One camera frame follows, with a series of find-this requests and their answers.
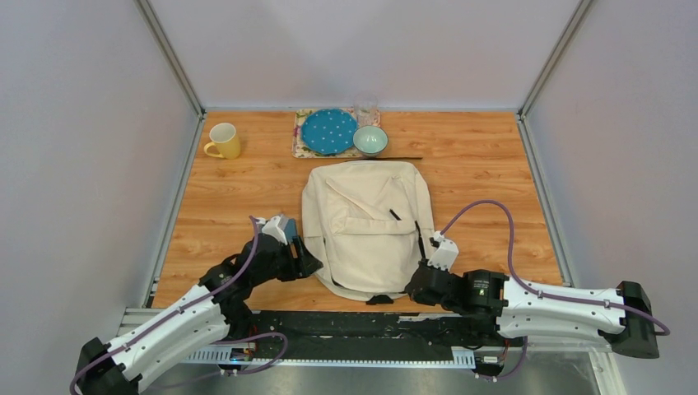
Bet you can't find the purple cable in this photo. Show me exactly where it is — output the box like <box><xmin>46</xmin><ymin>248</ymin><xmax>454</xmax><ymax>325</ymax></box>
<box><xmin>69</xmin><ymin>215</ymin><xmax>290</xmax><ymax>395</ymax></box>
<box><xmin>439</xmin><ymin>199</ymin><xmax>672</xmax><ymax>383</ymax></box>

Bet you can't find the floral tray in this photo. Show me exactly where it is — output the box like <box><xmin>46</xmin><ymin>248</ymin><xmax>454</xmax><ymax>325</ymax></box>
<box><xmin>291</xmin><ymin>109</ymin><xmax>361</xmax><ymax>159</ymax></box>

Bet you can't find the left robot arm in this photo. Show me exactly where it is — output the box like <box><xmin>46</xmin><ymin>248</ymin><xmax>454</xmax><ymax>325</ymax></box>
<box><xmin>69</xmin><ymin>234</ymin><xmax>323</xmax><ymax>394</ymax></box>

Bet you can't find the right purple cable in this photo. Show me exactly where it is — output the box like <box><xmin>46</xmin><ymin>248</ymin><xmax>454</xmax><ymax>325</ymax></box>
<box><xmin>439</xmin><ymin>199</ymin><xmax>672</xmax><ymax>383</ymax></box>

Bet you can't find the yellow mug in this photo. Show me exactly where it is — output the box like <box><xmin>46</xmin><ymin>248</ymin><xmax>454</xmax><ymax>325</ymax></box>
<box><xmin>203</xmin><ymin>123</ymin><xmax>241</xmax><ymax>160</ymax></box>

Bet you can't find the beige canvas backpack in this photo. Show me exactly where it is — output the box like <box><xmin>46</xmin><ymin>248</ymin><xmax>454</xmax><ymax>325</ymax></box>
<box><xmin>301</xmin><ymin>160</ymin><xmax>435</xmax><ymax>303</ymax></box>

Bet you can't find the blue leather wallet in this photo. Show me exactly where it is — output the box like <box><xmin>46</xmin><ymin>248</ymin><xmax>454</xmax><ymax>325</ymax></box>
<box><xmin>284</xmin><ymin>218</ymin><xmax>299</xmax><ymax>243</ymax></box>

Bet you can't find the clear drinking glass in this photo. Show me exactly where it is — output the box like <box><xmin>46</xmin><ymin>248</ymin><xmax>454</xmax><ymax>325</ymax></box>
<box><xmin>353</xmin><ymin>93</ymin><xmax>379</xmax><ymax>128</ymax></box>

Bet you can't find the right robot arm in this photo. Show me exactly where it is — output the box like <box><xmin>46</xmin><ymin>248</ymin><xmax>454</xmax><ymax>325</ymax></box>
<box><xmin>405</xmin><ymin>263</ymin><xmax>659</xmax><ymax>359</ymax></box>

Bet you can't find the light teal bowl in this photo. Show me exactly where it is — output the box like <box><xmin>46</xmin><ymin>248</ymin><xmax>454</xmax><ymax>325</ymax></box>
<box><xmin>353</xmin><ymin>125</ymin><xmax>389</xmax><ymax>157</ymax></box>

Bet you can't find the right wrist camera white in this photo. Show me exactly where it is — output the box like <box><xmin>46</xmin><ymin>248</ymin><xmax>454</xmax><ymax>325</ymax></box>
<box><xmin>427</xmin><ymin>231</ymin><xmax>459</xmax><ymax>272</ymax></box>

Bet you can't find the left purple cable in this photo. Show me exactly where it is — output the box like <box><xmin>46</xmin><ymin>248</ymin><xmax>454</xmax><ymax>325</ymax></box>
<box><xmin>69</xmin><ymin>215</ymin><xmax>290</xmax><ymax>395</ymax></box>

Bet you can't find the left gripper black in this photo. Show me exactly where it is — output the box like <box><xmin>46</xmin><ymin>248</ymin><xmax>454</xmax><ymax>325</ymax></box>
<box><xmin>252</xmin><ymin>235</ymin><xmax>323</xmax><ymax>286</ymax></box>

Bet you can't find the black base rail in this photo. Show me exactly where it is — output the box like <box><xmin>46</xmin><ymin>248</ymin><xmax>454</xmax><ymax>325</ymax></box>
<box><xmin>226</xmin><ymin>310</ymin><xmax>524</xmax><ymax>361</ymax></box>

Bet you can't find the blue polka dot plate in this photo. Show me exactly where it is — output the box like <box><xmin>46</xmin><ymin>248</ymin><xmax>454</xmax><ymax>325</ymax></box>
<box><xmin>300</xmin><ymin>109</ymin><xmax>358</xmax><ymax>156</ymax></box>

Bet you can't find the aluminium frame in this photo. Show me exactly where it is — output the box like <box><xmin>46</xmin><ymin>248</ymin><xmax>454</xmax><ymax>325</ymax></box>
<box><xmin>136</xmin><ymin>1</ymin><xmax>623</xmax><ymax>394</ymax></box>

